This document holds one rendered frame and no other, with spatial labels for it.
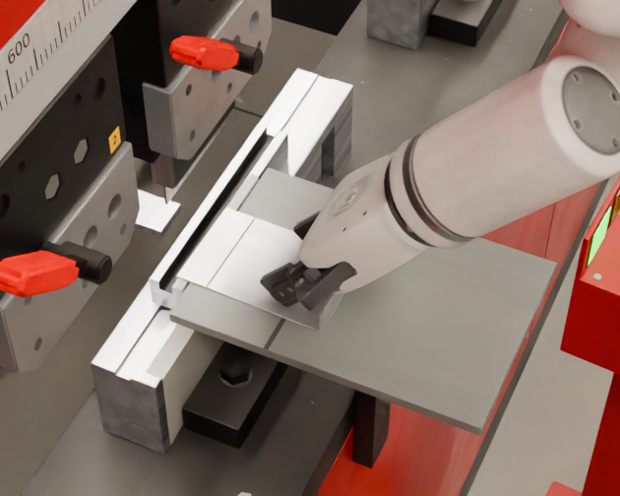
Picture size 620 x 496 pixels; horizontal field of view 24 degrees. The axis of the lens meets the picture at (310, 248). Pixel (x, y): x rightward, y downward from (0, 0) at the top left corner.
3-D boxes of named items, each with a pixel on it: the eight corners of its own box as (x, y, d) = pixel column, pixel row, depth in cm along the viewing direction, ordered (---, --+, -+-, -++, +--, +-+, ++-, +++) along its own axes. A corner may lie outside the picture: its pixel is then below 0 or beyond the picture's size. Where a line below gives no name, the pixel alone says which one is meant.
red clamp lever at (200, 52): (210, 43, 86) (266, 49, 95) (150, 25, 87) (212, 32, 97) (202, 72, 87) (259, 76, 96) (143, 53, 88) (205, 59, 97)
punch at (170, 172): (177, 208, 110) (168, 117, 103) (155, 200, 111) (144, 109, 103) (235, 126, 116) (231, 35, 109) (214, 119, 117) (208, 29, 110)
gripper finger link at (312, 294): (379, 220, 105) (346, 224, 110) (314, 300, 102) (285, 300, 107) (390, 231, 105) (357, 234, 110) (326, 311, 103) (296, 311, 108)
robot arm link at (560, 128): (466, 103, 103) (392, 151, 97) (602, 27, 93) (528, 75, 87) (526, 203, 104) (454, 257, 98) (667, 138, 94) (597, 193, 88)
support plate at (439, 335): (480, 436, 107) (481, 428, 106) (169, 321, 114) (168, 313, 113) (556, 270, 118) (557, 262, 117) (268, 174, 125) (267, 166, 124)
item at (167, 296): (184, 313, 117) (181, 289, 115) (152, 301, 118) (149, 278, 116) (288, 156, 129) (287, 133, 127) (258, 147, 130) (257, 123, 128)
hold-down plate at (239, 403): (239, 451, 120) (238, 430, 117) (182, 428, 121) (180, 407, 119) (379, 213, 138) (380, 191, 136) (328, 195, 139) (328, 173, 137)
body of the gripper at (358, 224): (428, 109, 104) (336, 162, 112) (373, 202, 98) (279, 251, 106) (496, 180, 106) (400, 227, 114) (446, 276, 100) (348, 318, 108)
